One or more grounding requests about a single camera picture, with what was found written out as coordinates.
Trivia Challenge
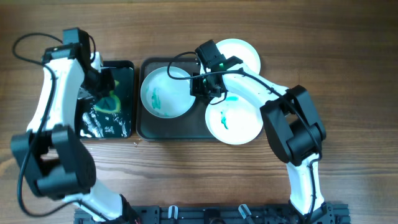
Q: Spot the green yellow sponge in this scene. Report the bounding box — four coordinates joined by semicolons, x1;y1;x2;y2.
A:
94;90;121;114

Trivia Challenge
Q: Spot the white plate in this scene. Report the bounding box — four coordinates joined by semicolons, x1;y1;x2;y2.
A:
216;39;261;75
205;92;263;145

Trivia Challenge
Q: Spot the light blue plate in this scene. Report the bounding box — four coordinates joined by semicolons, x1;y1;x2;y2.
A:
141;67;195;118

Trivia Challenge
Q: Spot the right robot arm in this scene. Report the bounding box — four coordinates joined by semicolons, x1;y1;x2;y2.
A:
191;40;326;223

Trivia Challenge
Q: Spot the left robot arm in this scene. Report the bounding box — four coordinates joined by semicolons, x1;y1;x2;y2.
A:
11;28;141;223

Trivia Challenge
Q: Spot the dark serving tray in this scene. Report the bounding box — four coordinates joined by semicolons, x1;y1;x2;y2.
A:
136;57;216;141

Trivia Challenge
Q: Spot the black water tub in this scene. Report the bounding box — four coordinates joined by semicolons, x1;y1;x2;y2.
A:
75;60;135;139

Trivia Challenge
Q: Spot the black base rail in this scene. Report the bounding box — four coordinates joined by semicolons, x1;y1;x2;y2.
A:
73;203;351;224

